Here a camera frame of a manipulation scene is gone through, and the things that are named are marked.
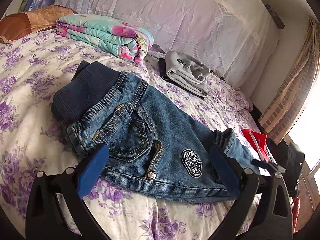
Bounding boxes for blue denim jeans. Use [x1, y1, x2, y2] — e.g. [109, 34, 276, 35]
[52, 61, 260, 203]

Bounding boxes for red white blue garment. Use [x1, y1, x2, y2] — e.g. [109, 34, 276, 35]
[242, 128, 270, 162]

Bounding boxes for plaid curtain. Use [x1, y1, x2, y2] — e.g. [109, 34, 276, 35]
[258, 18, 319, 144]

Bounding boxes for folded grey sweatshirt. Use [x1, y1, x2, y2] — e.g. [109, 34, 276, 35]
[164, 50, 210, 98]

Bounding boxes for white lace headboard cover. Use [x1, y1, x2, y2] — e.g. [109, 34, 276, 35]
[55, 0, 279, 87]

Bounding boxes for folded black garment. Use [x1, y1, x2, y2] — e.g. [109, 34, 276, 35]
[158, 58, 204, 100]

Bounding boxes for floral folded quilt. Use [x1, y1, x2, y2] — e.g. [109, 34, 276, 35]
[56, 14, 154, 63]

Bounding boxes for brown pillow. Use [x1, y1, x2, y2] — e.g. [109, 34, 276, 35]
[0, 5, 77, 44]

